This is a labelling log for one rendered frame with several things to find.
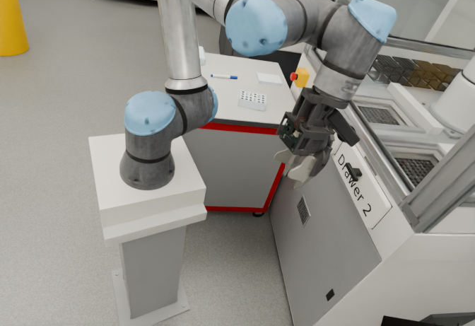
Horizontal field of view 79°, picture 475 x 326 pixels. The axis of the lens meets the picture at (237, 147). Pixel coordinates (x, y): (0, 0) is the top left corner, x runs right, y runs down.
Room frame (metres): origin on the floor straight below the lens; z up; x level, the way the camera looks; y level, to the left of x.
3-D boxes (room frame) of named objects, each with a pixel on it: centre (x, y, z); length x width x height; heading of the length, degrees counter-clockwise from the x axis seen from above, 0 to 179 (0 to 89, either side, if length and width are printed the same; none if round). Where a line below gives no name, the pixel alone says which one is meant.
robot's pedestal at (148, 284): (0.55, 0.23, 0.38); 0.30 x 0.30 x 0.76; 35
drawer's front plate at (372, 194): (0.70, -0.40, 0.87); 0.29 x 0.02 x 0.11; 15
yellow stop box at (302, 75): (1.31, -0.21, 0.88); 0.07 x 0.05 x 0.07; 15
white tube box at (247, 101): (1.16, -0.01, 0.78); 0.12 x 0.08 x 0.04; 95
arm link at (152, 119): (0.56, 0.22, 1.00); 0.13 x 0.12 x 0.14; 150
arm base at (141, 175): (0.55, 0.23, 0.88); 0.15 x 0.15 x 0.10
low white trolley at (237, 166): (1.32, 0.09, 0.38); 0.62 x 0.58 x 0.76; 15
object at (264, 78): (1.43, -0.07, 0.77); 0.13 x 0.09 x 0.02; 106
